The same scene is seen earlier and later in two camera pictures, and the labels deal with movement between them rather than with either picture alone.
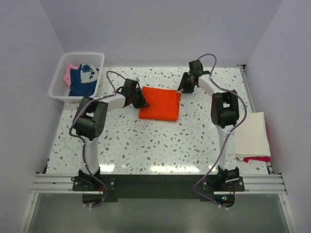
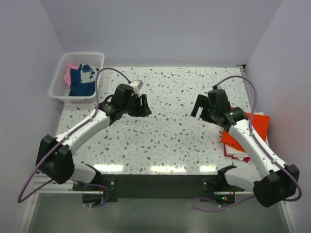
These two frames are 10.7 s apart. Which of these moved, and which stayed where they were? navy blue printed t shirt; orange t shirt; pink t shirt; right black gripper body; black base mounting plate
Moved: orange t shirt; right black gripper body
Stayed: navy blue printed t shirt; black base mounting plate; pink t shirt
